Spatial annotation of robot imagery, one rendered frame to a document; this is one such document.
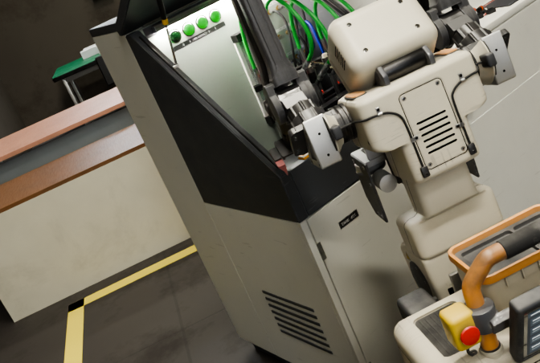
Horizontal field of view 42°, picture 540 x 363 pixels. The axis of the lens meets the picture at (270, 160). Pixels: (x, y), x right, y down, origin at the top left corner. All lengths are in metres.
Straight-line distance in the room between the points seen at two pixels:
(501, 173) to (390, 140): 1.32
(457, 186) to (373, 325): 0.87
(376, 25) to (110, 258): 3.23
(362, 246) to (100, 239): 2.46
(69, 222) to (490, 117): 2.66
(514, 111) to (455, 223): 1.20
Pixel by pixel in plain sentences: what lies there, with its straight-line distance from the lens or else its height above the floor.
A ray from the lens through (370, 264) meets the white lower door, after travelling 2.32.
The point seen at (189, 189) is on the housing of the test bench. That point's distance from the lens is 2.63.
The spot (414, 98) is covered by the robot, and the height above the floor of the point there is 1.19.
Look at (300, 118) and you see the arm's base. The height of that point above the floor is 1.22.
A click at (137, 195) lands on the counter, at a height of 0.40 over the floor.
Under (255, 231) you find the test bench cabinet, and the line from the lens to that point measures 2.38.
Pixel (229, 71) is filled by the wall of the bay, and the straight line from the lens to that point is 2.58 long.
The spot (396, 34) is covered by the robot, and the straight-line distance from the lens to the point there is 1.52.
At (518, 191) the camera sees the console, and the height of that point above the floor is 0.34.
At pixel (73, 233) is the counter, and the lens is 4.44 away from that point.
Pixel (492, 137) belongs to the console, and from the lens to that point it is 2.71.
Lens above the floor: 1.66
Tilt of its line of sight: 19 degrees down
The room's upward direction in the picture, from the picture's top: 23 degrees counter-clockwise
